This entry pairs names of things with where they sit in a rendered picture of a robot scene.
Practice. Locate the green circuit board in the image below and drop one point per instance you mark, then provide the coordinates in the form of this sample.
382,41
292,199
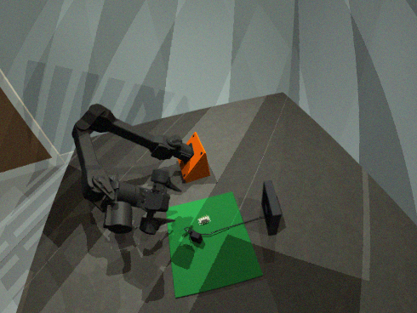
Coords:
223,258

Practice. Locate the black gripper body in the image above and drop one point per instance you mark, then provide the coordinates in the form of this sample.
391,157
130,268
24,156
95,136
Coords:
148,225

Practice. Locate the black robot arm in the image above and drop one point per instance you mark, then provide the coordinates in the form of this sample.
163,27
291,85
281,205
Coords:
119,195

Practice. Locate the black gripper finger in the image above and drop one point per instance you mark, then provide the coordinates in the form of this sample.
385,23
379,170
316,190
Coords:
161,221
170,185

